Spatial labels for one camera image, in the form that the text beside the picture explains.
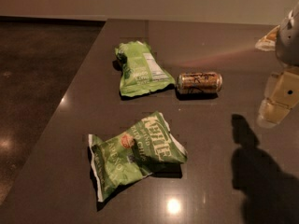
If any green chip bag far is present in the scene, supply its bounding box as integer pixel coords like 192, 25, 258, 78
115, 41, 176, 98

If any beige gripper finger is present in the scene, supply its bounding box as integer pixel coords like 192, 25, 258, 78
255, 25, 280, 51
257, 66, 299, 128

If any green kettle chip bag near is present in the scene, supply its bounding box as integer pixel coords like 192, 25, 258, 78
88, 111, 187, 203

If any orange soda can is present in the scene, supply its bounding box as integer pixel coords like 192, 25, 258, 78
177, 72, 222, 94

